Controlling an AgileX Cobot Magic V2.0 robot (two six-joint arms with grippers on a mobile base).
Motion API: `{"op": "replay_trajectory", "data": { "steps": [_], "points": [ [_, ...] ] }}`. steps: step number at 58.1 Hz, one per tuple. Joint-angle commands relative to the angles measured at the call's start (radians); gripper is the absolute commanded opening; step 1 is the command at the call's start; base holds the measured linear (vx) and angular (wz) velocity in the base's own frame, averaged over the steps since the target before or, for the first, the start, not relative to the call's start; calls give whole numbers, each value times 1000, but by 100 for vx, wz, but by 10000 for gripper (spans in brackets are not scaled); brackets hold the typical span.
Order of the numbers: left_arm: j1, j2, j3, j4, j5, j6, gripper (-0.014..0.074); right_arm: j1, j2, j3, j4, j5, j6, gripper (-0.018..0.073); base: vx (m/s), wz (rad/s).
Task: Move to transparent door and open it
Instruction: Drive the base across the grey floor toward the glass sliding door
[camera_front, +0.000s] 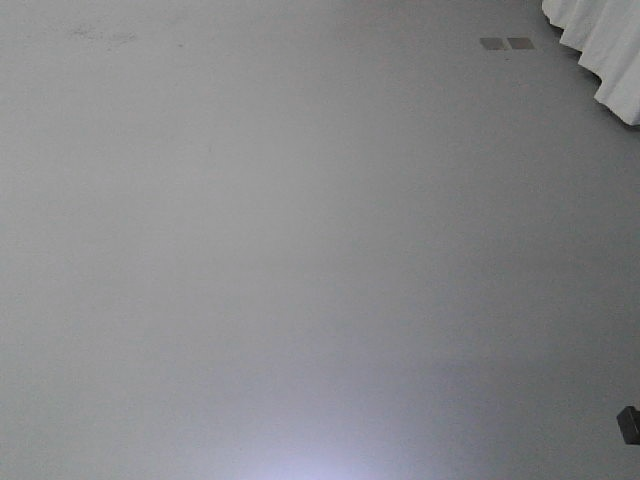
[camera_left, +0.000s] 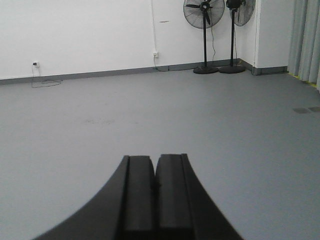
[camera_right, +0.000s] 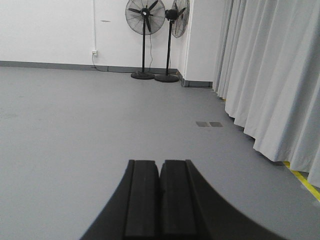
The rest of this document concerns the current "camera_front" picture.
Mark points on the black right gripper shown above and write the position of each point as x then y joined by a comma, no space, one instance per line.
629,424

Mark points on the white draped cloth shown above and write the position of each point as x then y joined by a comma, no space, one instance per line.
606,34

